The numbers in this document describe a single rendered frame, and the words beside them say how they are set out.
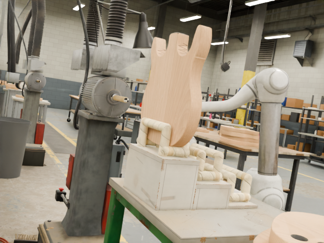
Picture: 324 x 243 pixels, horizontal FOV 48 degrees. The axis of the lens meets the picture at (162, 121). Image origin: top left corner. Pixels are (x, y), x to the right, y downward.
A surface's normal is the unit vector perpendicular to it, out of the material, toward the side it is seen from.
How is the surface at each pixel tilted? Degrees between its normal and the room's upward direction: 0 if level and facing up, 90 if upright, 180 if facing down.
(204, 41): 93
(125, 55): 90
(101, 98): 92
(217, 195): 90
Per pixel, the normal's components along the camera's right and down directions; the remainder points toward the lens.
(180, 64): -0.86, -0.11
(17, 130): 0.69, 0.22
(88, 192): 0.44, 0.13
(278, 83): 0.03, -0.04
